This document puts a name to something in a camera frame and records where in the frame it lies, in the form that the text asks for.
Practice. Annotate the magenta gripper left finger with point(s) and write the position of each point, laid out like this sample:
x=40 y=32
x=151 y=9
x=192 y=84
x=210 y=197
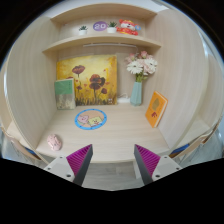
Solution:
x=72 y=167

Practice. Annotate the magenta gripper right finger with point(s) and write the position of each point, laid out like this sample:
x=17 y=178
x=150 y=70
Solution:
x=153 y=167

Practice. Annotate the pink computer mouse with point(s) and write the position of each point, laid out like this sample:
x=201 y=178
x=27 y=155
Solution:
x=54 y=143

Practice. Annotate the round blue cartoon mouse pad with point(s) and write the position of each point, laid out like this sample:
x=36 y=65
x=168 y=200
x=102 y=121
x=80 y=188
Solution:
x=90 y=119

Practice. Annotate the orange book with leaf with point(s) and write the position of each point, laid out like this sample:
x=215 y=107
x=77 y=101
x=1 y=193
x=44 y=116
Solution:
x=156 y=109

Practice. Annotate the white power adapter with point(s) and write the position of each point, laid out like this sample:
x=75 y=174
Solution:
x=123 y=100

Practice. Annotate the teal ribbed vase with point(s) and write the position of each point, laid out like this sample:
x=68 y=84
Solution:
x=136 y=95

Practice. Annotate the green book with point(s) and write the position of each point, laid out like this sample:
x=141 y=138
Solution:
x=64 y=94

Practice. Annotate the yellow poppy flower painting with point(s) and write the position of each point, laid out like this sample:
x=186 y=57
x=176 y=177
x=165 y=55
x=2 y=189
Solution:
x=95 y=78

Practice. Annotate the light wood desk hutch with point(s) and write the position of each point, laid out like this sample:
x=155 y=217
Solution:
x=186 y=75

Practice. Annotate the white and pink flower bouquet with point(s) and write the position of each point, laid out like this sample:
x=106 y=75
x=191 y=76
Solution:
x=141 y=65

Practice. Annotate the white led light bar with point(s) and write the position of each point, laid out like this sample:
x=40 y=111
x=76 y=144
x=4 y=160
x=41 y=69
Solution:
x=109 y=44

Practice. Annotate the small potted plant left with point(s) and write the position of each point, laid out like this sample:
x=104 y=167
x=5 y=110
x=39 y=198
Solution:
x=83 y=30

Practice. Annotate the small potted plant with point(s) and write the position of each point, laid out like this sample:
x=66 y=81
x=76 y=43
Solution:
x=112 y=27
x=83 y=30

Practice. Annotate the round purple number sign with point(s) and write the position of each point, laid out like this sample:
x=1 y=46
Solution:
x=100 y=26

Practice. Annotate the small potted plant right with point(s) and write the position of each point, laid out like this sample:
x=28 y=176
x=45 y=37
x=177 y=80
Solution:
x=112 y=27

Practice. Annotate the red lucky cat figurine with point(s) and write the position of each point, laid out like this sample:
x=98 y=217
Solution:
x=128 y=27

